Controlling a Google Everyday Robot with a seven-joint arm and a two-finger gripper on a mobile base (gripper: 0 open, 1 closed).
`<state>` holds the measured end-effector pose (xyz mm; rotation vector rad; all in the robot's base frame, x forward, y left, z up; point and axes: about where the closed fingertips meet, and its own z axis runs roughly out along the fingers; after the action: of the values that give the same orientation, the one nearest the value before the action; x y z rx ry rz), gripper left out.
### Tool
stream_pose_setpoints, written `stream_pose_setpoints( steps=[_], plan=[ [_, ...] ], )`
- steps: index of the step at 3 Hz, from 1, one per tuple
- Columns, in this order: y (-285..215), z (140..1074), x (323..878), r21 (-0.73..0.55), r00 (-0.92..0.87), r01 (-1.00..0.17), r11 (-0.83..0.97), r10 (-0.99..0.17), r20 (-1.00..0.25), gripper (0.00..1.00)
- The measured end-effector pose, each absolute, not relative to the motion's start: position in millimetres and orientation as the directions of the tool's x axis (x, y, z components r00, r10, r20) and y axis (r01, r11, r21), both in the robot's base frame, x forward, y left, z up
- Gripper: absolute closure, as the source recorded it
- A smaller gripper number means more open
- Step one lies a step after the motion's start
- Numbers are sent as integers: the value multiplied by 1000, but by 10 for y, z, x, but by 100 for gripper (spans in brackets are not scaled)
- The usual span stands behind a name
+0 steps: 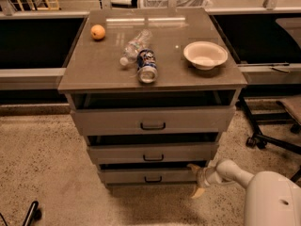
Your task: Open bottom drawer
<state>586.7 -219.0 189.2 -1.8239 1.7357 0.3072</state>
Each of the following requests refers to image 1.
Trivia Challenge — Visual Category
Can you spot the clear plastic water bottle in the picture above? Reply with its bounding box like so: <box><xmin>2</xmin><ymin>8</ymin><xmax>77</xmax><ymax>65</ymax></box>
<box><xmin>119</xmin><ymin>29</ymin><xmax>152</xmax><ymax>66</ymax></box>

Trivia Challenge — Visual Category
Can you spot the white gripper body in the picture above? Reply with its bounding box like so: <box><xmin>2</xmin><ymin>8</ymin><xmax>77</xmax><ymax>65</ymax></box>
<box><xmin>197</xmin><ymin>168</ymin><xmax>220</xmax><ymax>188</ymax></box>

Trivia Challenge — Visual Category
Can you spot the black chair leg with caster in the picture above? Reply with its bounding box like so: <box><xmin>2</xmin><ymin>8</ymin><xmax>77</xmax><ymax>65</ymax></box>
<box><xmin>22</xmin><ymin>201</ymin><xmax>42</xmax><ymax>226</ymax></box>

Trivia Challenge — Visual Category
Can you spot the wire mesh basket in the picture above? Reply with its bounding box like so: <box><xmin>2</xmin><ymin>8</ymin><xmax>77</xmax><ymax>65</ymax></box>
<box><xmin>138</xmin><ymin>0</ymin><xmax>213</xmax><ymax>8</ymax></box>

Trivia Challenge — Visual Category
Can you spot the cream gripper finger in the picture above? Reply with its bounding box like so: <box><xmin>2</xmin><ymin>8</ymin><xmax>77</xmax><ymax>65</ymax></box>
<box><xmin>191</xmin><ymin>186</ymin><xmax>205</xmax><ymax>199</ymax></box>
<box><xmin>187</xmin><ymin>164</ymin><xmax>201</xmax><ymax>174</ymax></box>

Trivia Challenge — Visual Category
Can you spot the grey drawer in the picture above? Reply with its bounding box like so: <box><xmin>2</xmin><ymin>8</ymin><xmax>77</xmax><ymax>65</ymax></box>
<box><xmin>71</xmin><ymin>106</ymin><xmax>235</xmax><ymax>136</ymax></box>
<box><xmin>98</xmin><ymin>168</ymin><xmax>196</xmax><ymax>185</ymax></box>
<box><xmin>87</xmin><ymin>142</ymin><xmax>218</xmax><ymax>164</ymax></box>

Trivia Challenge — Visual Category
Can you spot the grey middle drawer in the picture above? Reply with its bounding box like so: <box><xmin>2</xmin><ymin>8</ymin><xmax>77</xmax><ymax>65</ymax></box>
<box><xmin>87</xmin><ymin>142</ymin><xmax>218</xmax><ymax>164</ymax></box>

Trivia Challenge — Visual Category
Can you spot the grey drawer cabinet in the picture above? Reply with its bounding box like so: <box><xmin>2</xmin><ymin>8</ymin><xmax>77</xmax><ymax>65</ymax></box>
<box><xmin>58</xmin><ymin>8</ymin><xmax>246</xmax><ymax>172</ymax></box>

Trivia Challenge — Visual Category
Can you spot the orange fruit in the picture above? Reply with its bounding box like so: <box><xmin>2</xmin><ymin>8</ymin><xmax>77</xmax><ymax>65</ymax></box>
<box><xmin>90</xmin><ymin>24</ymin><xmax>105</xmax><ymax>40</ymax></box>

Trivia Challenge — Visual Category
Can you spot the grey bottom drawer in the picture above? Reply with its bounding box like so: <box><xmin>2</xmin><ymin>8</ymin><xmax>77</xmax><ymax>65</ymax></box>
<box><xmin>98</xmin><ymin>168</ymin><xmax>196</xmax><ymax>185</ymax></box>

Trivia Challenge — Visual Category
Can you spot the white paper bowl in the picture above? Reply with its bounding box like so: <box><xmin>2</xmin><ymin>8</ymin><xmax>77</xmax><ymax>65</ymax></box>
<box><xmin>183</xmin><ymin>41</ymin><xmax>228</xmax><ymax>71</ymax></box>

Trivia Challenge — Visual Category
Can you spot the grey top drawer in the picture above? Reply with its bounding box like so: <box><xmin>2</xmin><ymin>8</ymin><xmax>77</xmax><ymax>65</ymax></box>
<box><xmin>71</xmin><ymin>106</ymin><xmax>235</xmax><ymax>136</ymax></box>

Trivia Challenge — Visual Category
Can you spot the blue soda can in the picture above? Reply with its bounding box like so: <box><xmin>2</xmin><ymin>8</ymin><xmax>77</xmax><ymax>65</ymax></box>
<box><xmin>137</xmin><ymin>49</ymin><xmax>158</xmax><ymax>84</ymax></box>

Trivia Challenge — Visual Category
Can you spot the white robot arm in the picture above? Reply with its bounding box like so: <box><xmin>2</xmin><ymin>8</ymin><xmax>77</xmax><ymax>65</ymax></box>
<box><xmin>187</xmin><ymin>159</ymin><xmax>301</xmax><ymax>226</ymax></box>

